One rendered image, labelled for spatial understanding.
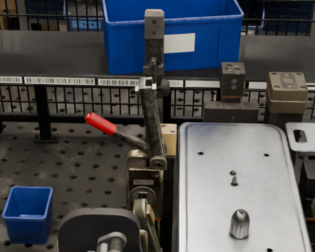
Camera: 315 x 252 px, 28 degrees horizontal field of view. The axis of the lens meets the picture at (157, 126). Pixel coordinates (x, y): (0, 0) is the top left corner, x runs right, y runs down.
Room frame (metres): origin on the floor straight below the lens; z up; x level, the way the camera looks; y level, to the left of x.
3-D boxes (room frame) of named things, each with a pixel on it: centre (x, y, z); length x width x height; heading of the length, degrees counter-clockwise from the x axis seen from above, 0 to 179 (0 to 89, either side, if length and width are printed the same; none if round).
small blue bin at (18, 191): (1.06, 0.29, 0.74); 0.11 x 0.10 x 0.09; 178
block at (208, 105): (1.15, -0.16, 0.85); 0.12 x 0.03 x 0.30; 88
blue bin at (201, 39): (1.32, -0.03, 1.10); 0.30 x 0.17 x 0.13; 98
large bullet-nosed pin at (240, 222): (0.76, -0.14, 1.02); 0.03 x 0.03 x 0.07
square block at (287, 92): (1.15, -0.28, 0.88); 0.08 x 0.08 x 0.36; 88
